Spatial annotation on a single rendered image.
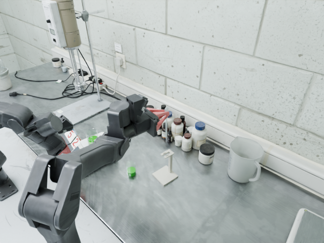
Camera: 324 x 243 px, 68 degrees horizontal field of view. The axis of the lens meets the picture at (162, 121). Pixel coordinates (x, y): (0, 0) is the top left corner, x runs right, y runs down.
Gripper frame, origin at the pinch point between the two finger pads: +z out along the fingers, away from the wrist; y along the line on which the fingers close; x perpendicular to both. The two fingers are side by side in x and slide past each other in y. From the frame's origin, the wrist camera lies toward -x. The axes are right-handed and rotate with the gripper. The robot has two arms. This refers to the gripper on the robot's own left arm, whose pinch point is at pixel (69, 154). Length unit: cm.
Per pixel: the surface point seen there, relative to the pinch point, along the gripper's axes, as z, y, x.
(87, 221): 8.0, -24.3, 9.7
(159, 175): 23.8, -22.5, -19.1
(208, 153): 29, -29, -41
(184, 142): 29, -17, -38
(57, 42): -19, 44, -29
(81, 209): 8.1, -18.4, 9.5
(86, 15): -18, 48, -50
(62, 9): -28, 43, -41
